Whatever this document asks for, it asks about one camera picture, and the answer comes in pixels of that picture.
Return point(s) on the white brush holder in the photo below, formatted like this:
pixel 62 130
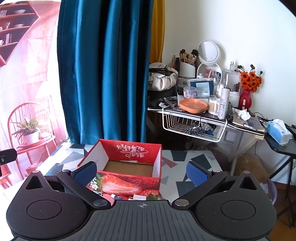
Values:
pixel 187 69

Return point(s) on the clear pouch with blue box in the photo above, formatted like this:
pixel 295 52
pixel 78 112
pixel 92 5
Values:
pixel 203 87

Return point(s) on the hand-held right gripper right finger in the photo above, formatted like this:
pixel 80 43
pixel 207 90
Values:
pixel 196 173

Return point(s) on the red strawberry print cardboard box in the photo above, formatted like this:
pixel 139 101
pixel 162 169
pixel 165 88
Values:
pixel 129 150

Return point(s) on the crumpled white tissue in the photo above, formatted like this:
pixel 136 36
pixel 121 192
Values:
pixel 242 114

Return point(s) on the bunch of makeup brushes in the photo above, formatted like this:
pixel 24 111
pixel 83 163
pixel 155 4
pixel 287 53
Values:
pixel 188 55

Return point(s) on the clear cotton swab box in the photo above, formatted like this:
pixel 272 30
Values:
pixel 214 106

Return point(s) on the pink printed wall tapestry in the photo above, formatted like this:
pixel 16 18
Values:
pixel 30 76

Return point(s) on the blue curtain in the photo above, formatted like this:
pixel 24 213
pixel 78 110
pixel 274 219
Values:
pixel 104 69

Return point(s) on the red vase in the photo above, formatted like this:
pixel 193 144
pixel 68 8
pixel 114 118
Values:
pixel 245 99

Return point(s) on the round white vanity mirror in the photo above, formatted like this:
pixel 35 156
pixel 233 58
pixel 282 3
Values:
pixel 208 52

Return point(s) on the dark vanity desk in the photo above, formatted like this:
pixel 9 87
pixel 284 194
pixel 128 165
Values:
pixel 231 120

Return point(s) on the round clear jar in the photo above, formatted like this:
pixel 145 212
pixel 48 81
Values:
pixel 189 92

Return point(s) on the orange artificial flowers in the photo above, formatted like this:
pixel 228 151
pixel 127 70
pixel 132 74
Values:
pixel 251 81

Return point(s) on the blue pen with white cap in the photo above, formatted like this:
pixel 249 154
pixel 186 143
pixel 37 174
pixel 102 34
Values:
pixel 119 197

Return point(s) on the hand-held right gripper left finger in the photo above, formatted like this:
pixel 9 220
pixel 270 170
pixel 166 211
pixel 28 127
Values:
pixel 86 173

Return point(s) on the geometric patterned tablecloth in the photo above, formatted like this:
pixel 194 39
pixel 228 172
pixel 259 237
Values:
pixel 182 162

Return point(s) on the blue tissue pack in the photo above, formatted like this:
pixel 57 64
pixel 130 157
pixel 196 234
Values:
pixel 278 132

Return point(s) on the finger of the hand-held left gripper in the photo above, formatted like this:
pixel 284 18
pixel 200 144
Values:
pixel 10 156

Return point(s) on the yellow curtain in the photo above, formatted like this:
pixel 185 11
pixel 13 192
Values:
pixel 157 30

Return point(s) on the clear cosmetics organiser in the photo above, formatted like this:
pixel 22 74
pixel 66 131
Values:
pixel 232 88

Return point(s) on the orange plate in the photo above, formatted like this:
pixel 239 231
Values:
pixel 193 105

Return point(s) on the white spray bottle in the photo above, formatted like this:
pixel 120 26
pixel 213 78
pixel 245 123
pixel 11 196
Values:
pixel 223 104

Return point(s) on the blue wrapped items in basket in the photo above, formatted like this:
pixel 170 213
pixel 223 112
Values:
pixel 203 129

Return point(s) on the black folding table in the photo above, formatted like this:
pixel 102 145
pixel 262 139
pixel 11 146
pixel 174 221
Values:
pixel 279 148

